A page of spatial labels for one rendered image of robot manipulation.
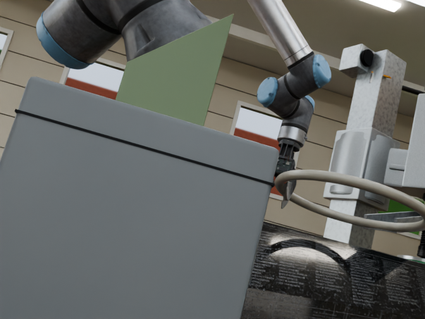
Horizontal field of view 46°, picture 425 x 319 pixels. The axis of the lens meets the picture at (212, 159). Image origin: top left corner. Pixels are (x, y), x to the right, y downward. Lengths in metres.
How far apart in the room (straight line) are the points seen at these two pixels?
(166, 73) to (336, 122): 8.13
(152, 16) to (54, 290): 0.50
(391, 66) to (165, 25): 2.27
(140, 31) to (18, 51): 7.69
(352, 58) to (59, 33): 2.23
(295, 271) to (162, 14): 1.02
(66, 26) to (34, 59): 7.44
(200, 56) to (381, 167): 2.04
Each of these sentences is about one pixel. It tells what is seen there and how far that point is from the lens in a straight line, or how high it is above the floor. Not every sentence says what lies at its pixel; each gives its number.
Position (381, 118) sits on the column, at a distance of 2.96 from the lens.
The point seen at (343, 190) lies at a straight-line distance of 2.79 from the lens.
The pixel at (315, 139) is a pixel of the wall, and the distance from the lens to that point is 8.73.
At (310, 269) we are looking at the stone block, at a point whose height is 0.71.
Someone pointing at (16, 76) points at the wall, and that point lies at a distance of 8.49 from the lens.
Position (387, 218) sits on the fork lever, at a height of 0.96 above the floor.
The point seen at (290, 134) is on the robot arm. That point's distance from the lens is 1.62.
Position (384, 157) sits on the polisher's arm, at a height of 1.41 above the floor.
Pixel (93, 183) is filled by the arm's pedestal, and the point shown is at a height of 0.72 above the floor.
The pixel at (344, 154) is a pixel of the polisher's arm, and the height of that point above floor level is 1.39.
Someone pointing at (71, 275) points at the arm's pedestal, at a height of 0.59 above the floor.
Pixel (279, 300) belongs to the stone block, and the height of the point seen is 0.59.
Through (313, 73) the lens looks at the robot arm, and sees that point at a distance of 1.51.
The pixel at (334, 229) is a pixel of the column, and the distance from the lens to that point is 2.84.
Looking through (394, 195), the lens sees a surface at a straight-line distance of 1.42.
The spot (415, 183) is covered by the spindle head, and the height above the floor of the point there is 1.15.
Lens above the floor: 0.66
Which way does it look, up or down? 11 degrees up
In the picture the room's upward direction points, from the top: 15 degrees clockwise
